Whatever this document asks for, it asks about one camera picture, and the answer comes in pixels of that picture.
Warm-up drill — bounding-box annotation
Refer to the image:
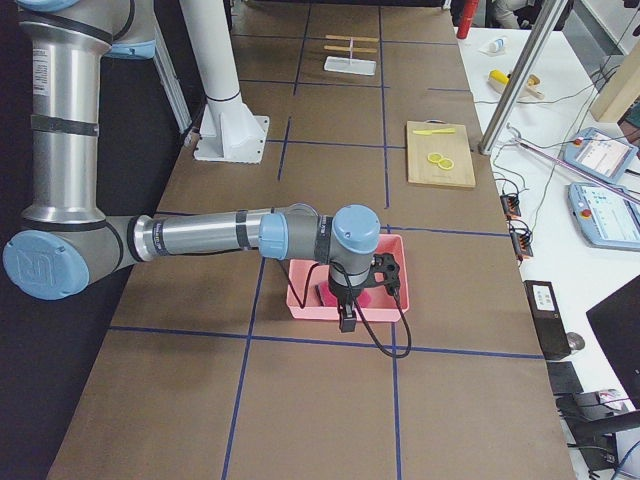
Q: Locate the upper orange black connector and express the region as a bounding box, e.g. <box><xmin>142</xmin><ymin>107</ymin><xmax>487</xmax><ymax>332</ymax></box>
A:
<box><xmin>500</xmin><ymin>193</ymin><xmax>521</xmax><ymax>219</ymax></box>

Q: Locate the upper blue teach pendant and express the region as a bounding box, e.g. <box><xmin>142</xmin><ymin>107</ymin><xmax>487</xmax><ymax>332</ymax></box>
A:
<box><xmin>563</xmin><ymin>127</ymin><xmax>638</xmax><ymax>183</ymax></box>

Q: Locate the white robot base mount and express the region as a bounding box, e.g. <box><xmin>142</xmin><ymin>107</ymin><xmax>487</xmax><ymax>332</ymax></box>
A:
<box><xmin>180</xmin><ymin>0</ymin><xmax>270</xmax><ymax>164</ymax></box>

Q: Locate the black monitor corner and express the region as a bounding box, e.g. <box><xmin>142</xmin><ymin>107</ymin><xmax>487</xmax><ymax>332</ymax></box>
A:
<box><xmin>587</xmin><ymin>278</ymin><xmax>639</xmax><ymax>407</ymax></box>

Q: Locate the pink fleece cloth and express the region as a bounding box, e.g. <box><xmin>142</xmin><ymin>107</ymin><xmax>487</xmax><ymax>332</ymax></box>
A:
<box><xmin>316</xmin><ymin>282</ymin><xmax>372</xmax><ymax>308</ymax></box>

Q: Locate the pink plastic bin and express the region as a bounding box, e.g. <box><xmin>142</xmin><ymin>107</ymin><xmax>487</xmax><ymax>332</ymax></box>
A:
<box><xmin>286</xmin><ymin>234</ymin><xmax>410</xmax><ymax>322</ymax></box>

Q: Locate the aluminium frame post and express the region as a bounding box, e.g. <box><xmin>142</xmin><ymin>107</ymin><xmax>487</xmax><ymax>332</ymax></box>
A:
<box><xmin>478</xmin><ymin>0</ymin><xmax>567</xmax><ymax>155</ymax></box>

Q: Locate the lower orange black connector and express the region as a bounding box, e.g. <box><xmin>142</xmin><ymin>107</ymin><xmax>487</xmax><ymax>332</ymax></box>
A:
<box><xmin>509</xmin><ymin>226</ymin><xmax>533</xmax><ymax>261</ymax></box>

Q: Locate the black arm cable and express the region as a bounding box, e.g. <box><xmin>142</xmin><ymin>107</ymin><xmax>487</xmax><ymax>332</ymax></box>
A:
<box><xmin>287</xmin><ymin>259</ymin><xmax>414</xmax><ymax>359</ymax></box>

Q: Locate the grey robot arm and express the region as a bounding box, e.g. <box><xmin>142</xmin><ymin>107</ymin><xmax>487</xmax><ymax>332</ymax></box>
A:
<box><xmin>3</xmin><ymin>1</ymin><xmax>380</xmax><ymax>332</ymax></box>

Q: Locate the orange black connector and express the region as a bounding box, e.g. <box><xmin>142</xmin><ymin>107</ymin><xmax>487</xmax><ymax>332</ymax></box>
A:
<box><xmin>500</xmin><ymin>193</ymin><xmax>521</xmax><ymax>219</ymax></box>
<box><xmin>509</xmin><ymin>226</ymin><xmax>533</xmax><ymax>261</ymax></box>

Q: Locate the outer wooden rod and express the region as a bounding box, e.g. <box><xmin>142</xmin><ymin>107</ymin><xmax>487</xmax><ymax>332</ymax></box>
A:
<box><xmin>324</xmin><ymin>34</ymin><xmax>379</xmax><ymax>43</ymax></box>

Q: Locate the yellow plastic knife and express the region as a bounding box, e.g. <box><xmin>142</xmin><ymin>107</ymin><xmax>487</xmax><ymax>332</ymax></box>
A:
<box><xmin>411</xmin><ymin>128</ymin><xmax>456</xmax><ymax>136</ymax></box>

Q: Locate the lower blue teach pendant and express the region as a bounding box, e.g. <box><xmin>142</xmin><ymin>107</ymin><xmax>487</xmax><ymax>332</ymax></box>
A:
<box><xmin>568</xmin><ymin>182</ymin><xmax>639</xmax><ymax>252</ymax></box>

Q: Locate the blue teach pendant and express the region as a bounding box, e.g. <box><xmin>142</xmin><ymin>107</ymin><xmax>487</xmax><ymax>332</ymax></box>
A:
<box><xmin>568</xmin><ymin>182</ymin><xmax>639</xmax><ymax>252</ymax></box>
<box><xmin>563</xmin><ymin>127</ymin><xmax>638</xmax><ymax>183</ymax></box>

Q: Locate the bamboo cutting board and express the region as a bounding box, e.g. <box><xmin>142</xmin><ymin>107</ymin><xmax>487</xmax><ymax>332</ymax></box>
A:
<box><xmin>406</xmin><ymin>121</ymin><xmax>476</xmax><ymax>189</ymax></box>

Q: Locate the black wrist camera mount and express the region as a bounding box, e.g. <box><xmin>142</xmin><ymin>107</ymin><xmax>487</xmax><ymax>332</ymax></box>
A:
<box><xmin>364</xmin><ymin>253</ymin><xmax>401</xmax><ymax>299</ymax></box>

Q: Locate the inner wooden rod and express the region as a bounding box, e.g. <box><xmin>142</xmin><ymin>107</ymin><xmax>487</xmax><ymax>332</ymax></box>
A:
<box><xmin>323</xmin><ymin>45</ymin><xmax>377</xmax><ymax>54</ymax></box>

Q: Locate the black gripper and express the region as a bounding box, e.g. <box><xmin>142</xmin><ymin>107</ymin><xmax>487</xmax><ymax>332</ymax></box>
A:
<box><xmin>328</xmin><ymin>272</ymin><xmax>365</xmax><ymax>333</ymax></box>

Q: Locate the white rectangular tray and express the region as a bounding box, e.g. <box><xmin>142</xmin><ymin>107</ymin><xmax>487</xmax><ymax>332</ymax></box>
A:
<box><xmin>323</xmin><ymin>56</ymin><xmax>377</xmax><ymax>76</ymax></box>

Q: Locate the small white bottle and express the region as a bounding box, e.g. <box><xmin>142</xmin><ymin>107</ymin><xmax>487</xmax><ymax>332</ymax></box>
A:
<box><xmin>479</xmin><ymin>37</ymin><xmax>507</xmax><ymax>56</ymax></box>

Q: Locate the wooden rod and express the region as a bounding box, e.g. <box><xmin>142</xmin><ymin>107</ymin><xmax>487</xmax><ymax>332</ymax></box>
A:
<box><xmin>323</xmin><ymin>45</ymin><xmax>377</xmax><ymax>54</ymax></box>
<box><xmin>324</xmin><ymin>34</ymin><xmax>379</xmax><ymax>43</ymax></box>

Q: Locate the black rectangular box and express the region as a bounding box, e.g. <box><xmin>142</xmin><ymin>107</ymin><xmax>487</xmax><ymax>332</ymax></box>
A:
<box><xmin>523</xmin><ymin>280</ymin><xmax>571</xmax><ymax>360</ymax></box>

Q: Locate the red cylinder bottle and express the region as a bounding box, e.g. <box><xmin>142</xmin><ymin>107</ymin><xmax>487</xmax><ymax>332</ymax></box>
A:
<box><xmin>456</xmin><ymin>0</ymin><xmax>479</xmax><ymax>40</ymax></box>

